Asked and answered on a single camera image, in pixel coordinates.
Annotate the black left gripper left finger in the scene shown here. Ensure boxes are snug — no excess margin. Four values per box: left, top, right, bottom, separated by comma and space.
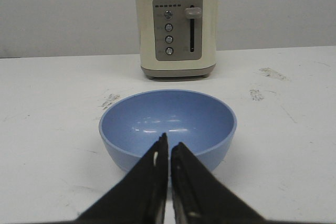
76, 133, 168, 222

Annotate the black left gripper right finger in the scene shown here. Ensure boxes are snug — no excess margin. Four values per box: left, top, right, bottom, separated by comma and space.
171, 143, 266, 222

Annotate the blue plastic bowl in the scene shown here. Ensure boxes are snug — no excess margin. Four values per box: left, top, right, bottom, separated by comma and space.
99, 89, 237, 172

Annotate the cream two-slot toaster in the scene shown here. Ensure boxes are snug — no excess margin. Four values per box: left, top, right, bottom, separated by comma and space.
135, 0, 218, 78

